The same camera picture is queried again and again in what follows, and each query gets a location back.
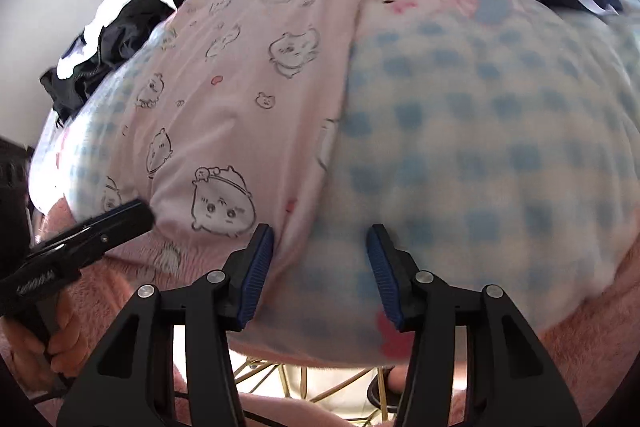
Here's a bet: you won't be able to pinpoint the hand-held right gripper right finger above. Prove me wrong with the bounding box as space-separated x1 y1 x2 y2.
366 223 583 427

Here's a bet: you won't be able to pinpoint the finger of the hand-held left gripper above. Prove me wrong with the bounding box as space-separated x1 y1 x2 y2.
29 199 157 280

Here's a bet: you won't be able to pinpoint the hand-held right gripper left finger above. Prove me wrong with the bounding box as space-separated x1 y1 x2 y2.
56 223 275 427

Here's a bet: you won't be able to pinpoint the pink printed pajama pants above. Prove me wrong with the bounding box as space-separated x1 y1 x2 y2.
97 0 381 278

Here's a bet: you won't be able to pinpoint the black and white clothes pile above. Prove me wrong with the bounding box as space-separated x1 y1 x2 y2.
40 0 211 120

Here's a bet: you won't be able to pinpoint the person's left hand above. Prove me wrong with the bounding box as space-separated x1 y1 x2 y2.
4 302 85 385

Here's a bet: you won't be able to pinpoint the black slipper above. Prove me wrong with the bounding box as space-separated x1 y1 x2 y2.
366 367 401 410

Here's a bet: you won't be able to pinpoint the blue checked printed blanket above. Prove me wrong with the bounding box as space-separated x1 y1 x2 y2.
27 0 640 368

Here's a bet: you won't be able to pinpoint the gold wire stool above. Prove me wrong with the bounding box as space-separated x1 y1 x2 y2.
232 357 396 427

